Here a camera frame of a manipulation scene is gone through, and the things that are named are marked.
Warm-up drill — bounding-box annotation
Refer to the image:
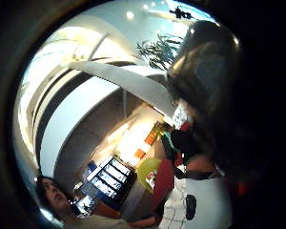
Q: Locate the black ceiling lamp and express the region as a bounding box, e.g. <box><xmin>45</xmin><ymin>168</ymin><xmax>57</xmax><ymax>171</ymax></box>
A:
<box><xmin>169</xmin><ymin>5</ymin><xmax>194</xmax><ymax>21</ymax></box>

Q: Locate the orange wall panel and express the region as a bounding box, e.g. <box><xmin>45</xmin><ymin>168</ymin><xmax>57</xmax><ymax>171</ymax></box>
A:
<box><xmin>133</xmin><ymin>148</ymin><xmax>147</xmax><ymax>159</ymax></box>
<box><xmin>144</xmin><ymin>129</ymin><xmax>159</xmax><ymax>146</ymax></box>

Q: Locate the green round chair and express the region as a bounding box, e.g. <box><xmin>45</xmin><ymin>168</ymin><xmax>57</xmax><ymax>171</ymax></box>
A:
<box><xmin>135</xmin><ymin>156</ymin><xmax>163</xmax><ymax>195</ymax></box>

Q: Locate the red chair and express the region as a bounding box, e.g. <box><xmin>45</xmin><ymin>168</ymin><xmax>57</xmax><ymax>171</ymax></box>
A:
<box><xmin>151</xmin><ymin>157</ymin><xmax>176</xmax><ymax>219</ymax></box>

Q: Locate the white soft toy black patch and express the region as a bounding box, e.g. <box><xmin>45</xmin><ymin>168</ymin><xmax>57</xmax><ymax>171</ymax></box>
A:
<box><xmin>157</xmin><ymin>154</ymin><xmax>235</xmax><ymax>229</ymax></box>

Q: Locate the green potted plant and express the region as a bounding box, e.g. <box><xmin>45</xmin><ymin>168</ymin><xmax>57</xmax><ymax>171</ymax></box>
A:
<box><xmin>135</xmin><ymin>32</ymin><xmax>184</xmax><ymax>72</ymax></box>

